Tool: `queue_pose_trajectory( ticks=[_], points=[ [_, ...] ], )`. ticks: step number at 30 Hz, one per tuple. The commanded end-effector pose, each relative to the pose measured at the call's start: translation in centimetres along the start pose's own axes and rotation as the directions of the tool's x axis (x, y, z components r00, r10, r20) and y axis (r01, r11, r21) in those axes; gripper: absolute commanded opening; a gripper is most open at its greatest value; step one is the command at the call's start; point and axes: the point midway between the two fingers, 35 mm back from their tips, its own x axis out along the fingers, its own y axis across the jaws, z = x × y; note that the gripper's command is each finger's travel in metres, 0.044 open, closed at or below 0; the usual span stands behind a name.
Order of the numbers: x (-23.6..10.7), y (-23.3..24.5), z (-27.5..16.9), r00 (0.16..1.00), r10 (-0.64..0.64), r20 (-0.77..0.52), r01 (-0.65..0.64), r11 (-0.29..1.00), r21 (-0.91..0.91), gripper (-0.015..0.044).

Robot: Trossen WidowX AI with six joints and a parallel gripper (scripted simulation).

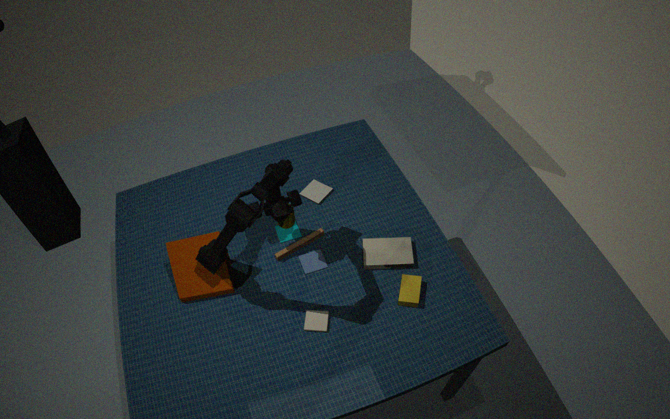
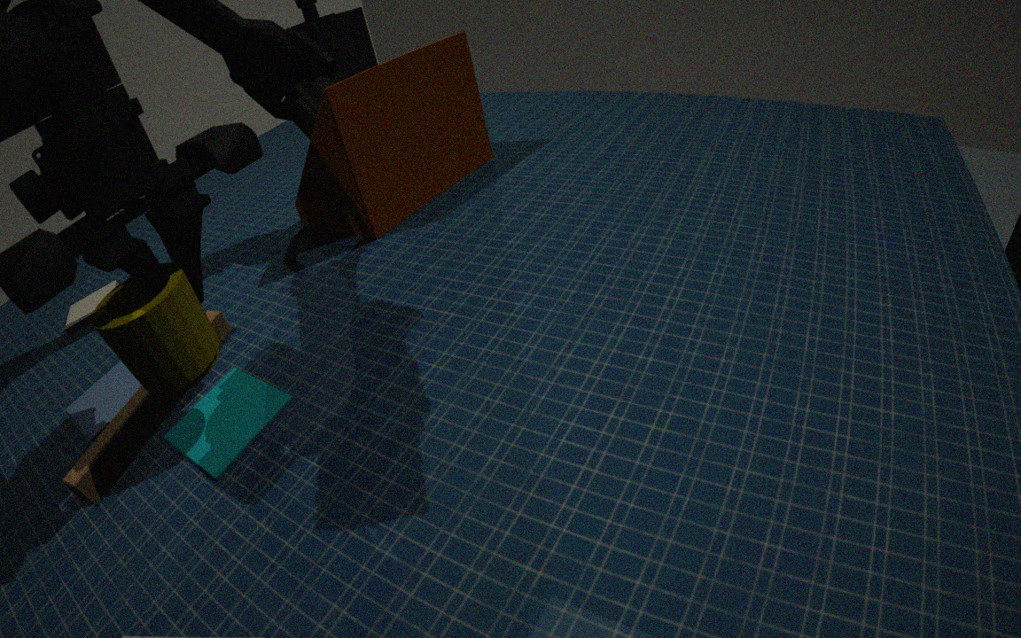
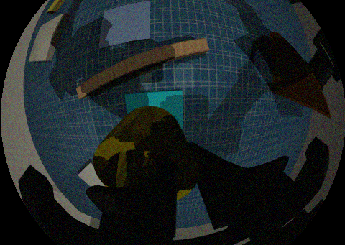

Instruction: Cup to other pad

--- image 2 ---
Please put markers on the brown rectangular bar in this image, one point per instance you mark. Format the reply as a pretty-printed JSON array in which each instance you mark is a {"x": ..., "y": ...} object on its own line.
[{"x": 100, "y": 464}]

